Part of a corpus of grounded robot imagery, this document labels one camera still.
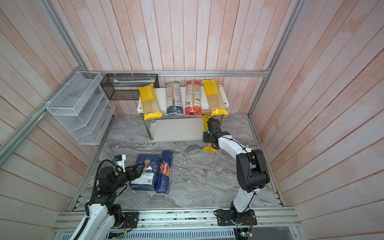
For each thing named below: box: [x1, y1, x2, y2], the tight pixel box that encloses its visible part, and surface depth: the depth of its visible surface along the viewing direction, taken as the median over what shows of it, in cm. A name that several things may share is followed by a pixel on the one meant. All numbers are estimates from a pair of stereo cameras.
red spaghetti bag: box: [185, 80, 202, 116], surface depth 79 cm
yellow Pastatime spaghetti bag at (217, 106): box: [202, 79, 229, 116], surface depth 79 cm
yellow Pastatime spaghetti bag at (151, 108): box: [138, 83, 163, 121], surface depth 77 cm
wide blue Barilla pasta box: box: [129, 154, 161, 191], surface depth 83 cm
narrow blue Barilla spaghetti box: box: [156, 150, 173, 194], surface depth 87 cm
